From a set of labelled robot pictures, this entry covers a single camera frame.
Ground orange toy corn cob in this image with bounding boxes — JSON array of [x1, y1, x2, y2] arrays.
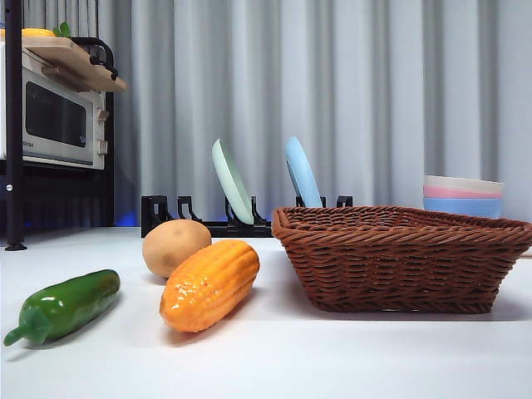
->
[[160, 239, 261, 333]]

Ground tan toy potato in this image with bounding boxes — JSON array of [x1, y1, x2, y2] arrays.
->
[[142, 219, 213, 279]]

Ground brown wicker basket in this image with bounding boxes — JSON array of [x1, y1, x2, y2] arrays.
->
[[272, 205, 532, 314]]

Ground green toy cucumber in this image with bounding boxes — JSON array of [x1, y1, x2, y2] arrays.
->
[[3, 268, 121, 347]]

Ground pale green plate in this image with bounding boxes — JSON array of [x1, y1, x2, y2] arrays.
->
[[211, 138, 255, 225]]

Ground light blue plate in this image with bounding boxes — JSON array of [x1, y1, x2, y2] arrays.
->
[[284, 135, 324, 209]]

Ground black dish rack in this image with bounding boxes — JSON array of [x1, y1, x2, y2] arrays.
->
[[140, 194, 354, 239]]

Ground grey curtain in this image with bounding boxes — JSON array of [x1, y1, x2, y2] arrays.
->
[[0, 0, 532, 229]]

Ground pink bowl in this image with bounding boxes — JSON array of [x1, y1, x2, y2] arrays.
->
[[423, 185, 505, 200]]

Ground blue bowl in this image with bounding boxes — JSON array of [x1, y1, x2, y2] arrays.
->
[[423, 197, 504, 220]]

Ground cream bowl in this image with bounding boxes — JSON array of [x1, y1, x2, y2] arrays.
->
[[423, 175, 505, 195]]

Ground cream microwave oven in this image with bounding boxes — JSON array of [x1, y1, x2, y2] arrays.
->
[[0, 41, 110, 171]]

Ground wooden cutting board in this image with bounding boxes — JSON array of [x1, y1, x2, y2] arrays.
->
[[20, 36, 129, 93]]

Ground yellow toy food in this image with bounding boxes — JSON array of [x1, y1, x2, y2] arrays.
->
[[0, 27, 57, 39]]

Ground black metal shelf frame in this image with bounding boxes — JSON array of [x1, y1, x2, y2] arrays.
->
[[0, 0, 116, 253]]

